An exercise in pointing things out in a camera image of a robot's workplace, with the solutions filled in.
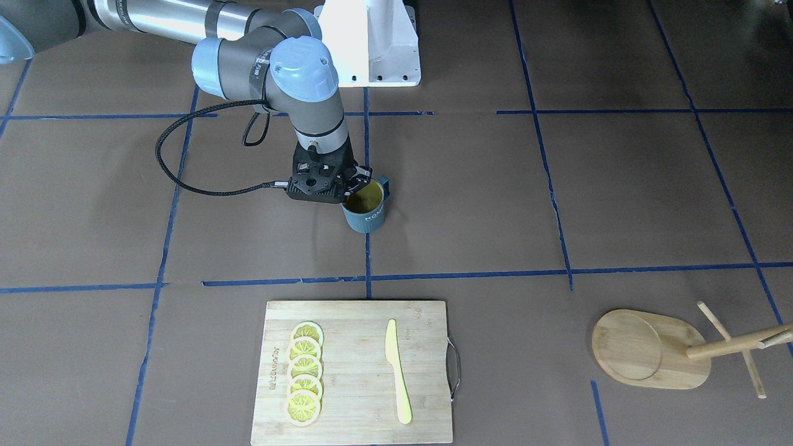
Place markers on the yellow plastic knife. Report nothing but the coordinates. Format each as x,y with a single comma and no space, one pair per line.
403,406

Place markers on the wooden cutting board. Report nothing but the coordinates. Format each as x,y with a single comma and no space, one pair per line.
358,405

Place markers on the dark green mug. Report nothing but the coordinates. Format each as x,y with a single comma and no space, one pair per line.
365,209

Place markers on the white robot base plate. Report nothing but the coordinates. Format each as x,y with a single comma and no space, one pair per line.
372,43

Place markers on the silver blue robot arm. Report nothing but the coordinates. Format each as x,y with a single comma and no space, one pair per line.
271,61

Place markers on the wooden cup storage rack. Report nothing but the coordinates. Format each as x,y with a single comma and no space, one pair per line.
650,350

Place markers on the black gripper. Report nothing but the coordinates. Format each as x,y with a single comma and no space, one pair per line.
359,180

